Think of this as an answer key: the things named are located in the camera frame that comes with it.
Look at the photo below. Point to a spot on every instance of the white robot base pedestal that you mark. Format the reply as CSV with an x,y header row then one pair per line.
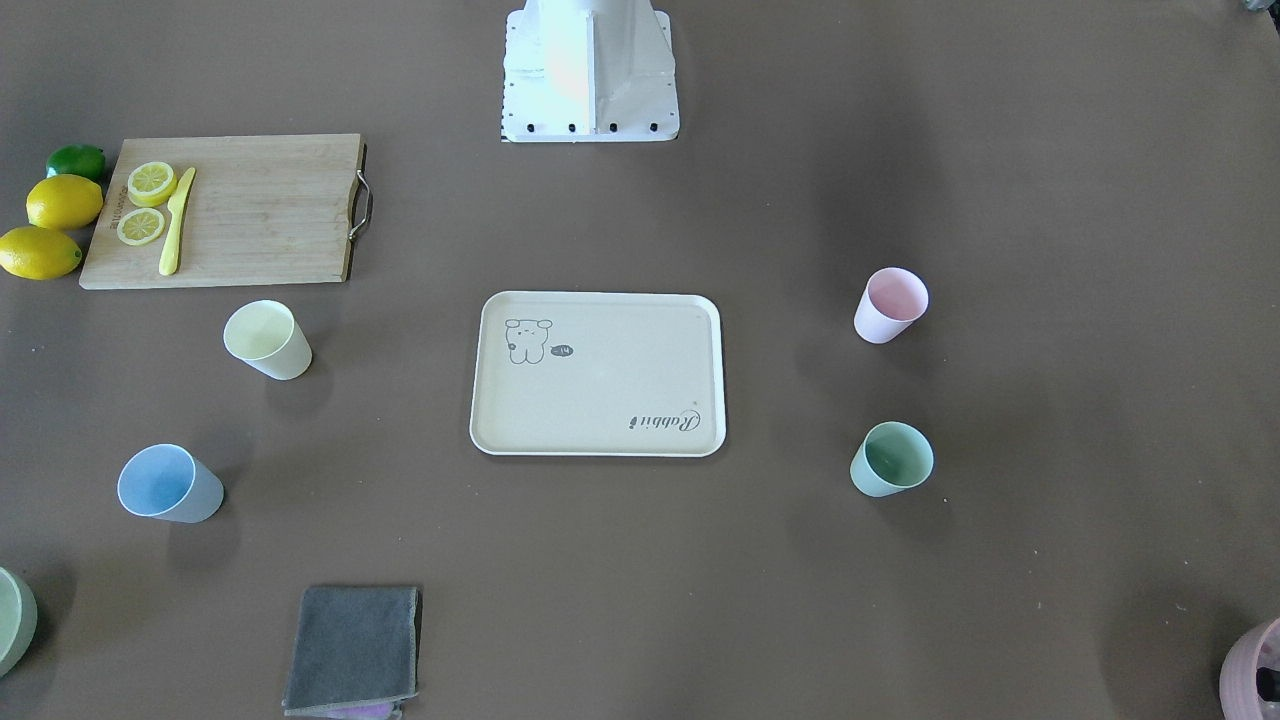
x,y
589,71

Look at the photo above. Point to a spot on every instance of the bamboo cutting board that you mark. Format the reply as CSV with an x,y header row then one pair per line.
x,y
273,209

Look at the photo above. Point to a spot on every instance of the cream yellow plastic cup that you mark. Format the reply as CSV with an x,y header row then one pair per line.
x,y
265,335

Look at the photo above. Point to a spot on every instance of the lemon half slice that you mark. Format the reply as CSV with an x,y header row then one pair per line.
x,y
151,184
141,226

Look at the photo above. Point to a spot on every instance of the light blue plastic cup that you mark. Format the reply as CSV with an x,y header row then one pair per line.
x,y
167,482

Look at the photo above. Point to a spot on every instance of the green lime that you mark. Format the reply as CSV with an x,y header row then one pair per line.
x,y
77,159

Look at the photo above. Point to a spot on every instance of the whole yellow lemon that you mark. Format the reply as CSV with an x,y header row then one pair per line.
x,y
38,253
64,202

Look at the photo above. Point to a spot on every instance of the beige rabbit print tray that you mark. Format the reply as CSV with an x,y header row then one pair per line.
x,y
599,374

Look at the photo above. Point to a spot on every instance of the upper whole yellow lemon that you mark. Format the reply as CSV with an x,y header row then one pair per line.
x,y
64,202

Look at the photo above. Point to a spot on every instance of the upper lemon half slice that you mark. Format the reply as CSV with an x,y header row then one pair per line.
x,y
151,184

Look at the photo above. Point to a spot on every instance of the yellow plastic knife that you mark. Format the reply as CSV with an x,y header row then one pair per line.
x,y
176,205

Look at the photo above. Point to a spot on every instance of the pink plastic cup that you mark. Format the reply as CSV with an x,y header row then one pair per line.
x,y
893,299

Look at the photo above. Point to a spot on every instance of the lower whole yellow lemon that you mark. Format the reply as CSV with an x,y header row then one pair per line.
x,y
38,253

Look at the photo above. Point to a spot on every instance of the pink mixing bowl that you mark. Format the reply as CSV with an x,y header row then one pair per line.
x,y
1248,676

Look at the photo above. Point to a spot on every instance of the grey folded cloth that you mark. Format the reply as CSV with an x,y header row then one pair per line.
x,y
355,652

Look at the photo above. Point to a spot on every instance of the mint green plastic cup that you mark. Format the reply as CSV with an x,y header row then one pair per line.
x,y
893,457

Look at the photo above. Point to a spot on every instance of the pale green bowl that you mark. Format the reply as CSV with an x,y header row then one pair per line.
x,y
19,616

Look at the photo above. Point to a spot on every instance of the lower lemon half slice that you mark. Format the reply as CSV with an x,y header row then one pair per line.
x,y
141,226

